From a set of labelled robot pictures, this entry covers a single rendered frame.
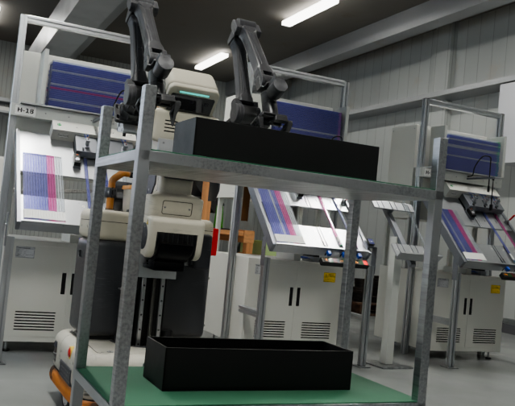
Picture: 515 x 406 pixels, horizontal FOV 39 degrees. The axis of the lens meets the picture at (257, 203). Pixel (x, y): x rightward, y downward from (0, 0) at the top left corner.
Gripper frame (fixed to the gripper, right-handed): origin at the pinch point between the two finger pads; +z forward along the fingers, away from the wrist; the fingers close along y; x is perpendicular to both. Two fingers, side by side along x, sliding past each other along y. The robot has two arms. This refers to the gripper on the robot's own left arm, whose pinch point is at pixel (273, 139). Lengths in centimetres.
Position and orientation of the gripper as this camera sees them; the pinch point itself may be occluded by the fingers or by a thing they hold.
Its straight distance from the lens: 257.9
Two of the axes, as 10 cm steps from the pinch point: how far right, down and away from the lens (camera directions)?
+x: -4.3, 4.3, 7.9
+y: 9.0, 1.2, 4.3
